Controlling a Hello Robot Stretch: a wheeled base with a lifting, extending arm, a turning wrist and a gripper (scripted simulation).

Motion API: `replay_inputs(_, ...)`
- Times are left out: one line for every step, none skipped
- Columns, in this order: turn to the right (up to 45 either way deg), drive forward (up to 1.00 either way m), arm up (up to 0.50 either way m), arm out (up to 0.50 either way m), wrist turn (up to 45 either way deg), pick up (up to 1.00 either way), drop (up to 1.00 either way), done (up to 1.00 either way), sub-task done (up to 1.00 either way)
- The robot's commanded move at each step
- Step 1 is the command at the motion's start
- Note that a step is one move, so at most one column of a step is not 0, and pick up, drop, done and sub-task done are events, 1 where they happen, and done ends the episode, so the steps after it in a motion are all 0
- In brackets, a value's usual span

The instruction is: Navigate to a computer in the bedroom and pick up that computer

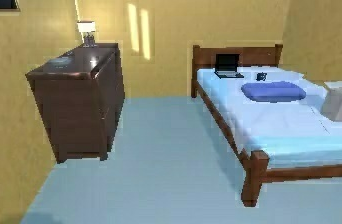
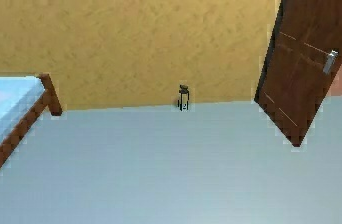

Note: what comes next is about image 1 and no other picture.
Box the black laptop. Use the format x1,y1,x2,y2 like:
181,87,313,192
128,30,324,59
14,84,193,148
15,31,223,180
213,53,245,80

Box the dark brown chest of drawers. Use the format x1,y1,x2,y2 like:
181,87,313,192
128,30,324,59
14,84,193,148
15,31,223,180
24,42,126,164

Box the blue pillow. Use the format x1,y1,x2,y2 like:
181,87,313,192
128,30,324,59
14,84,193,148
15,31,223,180
240,81,307,103

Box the brown wooden bed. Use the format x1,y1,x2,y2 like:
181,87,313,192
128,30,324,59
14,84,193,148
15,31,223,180
190,43,342,208

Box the white shade table lamp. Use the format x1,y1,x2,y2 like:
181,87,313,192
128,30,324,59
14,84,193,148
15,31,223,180
76,20,98,48

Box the grey round dish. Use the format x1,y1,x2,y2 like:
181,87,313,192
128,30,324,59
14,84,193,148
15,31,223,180
49,57,73,69

